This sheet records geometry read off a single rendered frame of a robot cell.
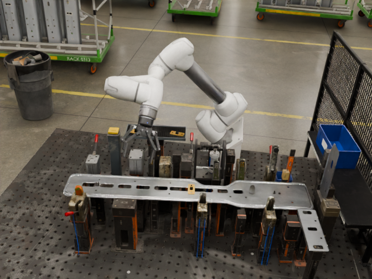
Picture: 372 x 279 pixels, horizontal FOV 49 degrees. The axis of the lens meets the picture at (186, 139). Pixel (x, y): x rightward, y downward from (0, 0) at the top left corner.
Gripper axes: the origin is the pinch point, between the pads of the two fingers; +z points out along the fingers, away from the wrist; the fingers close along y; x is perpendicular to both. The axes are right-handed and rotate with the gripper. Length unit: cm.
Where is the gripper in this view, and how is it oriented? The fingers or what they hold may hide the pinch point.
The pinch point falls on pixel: (137, 158)
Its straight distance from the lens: 200.5
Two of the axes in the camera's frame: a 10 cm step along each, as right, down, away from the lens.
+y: -9.1, -2.6, -3.3
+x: 3.6, -0.9, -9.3
